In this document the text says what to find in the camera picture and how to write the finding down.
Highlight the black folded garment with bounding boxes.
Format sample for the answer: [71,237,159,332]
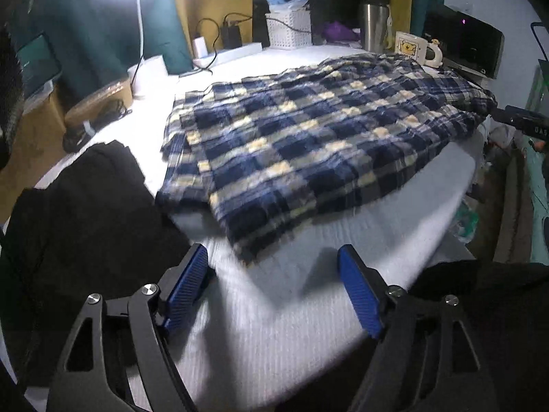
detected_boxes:
[1,141,190,387]

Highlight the teal curtain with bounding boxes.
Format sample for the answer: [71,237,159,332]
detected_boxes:
[7,0,196,108]

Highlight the white power strip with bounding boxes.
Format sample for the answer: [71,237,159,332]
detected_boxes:
[192,42,263,68]

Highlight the teal box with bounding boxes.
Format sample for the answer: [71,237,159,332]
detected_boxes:
[17,33,61,99]

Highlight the white charger adapter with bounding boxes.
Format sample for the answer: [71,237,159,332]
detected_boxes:
[192,36,208,59]

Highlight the purple cloth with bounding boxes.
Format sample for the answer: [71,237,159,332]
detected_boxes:
[315,21,359,43]

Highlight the brown lidded food container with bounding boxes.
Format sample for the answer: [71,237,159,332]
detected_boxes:
[64,78,133,127]

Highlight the white cartoon mug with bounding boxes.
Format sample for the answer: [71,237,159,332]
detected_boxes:
[395,31,443,69]

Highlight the blue yellow plaid pants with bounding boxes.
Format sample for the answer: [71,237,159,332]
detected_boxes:
[156,52,497,261]

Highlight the coiled black cable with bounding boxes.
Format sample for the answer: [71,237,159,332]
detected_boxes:
[62,98,130,154]

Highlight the yellow curtain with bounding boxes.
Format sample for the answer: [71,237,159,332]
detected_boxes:
[171,0,255,49]

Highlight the white plastic basket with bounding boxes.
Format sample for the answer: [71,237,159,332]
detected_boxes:
[265,9,313,50]

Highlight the stainless steel tumbler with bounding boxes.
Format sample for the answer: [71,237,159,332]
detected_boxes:
[359,3,390,53]

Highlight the black electronic box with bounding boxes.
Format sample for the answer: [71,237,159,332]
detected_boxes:
[422,5,504,78]

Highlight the black charger adapter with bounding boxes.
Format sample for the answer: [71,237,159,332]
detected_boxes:
[221,24,243,49]

